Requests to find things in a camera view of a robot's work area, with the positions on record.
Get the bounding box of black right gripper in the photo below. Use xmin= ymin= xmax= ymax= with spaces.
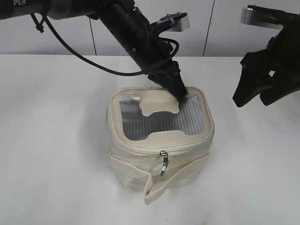
xmin=232 ymin=35 xmax=300 ymax=107

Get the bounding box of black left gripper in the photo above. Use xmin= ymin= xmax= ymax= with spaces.
xmin=127 ymin=36 xmax=187 ymax=98

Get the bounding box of cream canvas zipper bag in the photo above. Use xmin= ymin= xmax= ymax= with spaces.
xmin=106 ymin=87 xmax=215 ymax=205

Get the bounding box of silver zipper pull ring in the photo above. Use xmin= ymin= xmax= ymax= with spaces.
xmin=159 ymin=150 xmax=170 ymax=177

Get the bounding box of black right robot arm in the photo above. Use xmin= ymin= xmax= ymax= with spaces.
xmin=232 ymin=16 xmax=300 ymax=107

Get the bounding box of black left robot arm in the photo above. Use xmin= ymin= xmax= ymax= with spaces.
xmin=0 ymin=0 xmax=188 ymax=100

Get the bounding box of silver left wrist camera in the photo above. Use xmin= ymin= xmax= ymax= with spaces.
xmin=150 ymin=12 xmax=190 ymax=34

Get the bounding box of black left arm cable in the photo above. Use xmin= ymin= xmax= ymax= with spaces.
xmin=30 ymin=13 xmax=180 ymax=77

